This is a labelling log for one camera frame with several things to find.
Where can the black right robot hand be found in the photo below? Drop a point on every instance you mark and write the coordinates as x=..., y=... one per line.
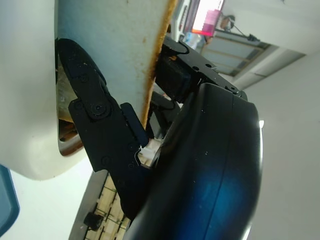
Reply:
x=212, y=162

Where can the slice of toast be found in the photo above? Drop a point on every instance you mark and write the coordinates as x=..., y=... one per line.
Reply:
x=112, y=50

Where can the wooden lattice cart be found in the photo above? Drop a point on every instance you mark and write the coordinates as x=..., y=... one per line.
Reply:
x=110, y=200

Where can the teal rectangular tray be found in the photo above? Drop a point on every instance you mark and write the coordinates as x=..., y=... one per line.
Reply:
x=7, y=200

